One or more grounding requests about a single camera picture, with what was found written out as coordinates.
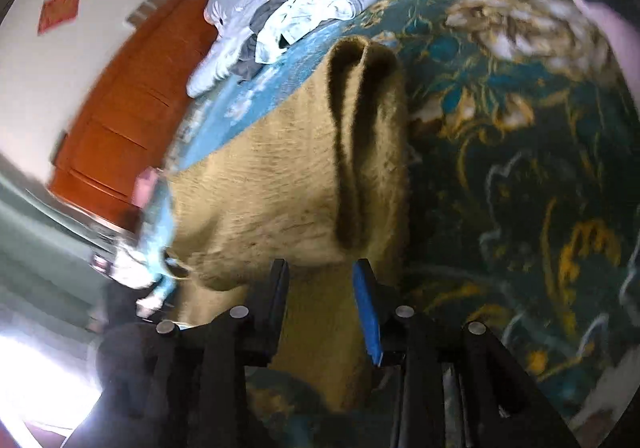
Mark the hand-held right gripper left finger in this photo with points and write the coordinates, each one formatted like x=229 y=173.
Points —
x=278 y=289

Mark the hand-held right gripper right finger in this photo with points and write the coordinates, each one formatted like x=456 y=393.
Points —
x=368 y=310

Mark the tan knitted sweater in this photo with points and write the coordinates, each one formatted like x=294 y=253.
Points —
x=280 y=167

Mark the orange wooden door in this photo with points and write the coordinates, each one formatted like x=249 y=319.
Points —
x=125 y=117

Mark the teal floral bedspread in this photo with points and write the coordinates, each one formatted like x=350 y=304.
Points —
x=500 y=177

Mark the grey garment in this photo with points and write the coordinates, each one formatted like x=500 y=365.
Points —
x=267 y=22

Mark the pale pink cloth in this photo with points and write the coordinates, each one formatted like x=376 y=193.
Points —
x=610 y=32

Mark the red square wall decoration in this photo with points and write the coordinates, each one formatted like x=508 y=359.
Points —
x=59 y=10

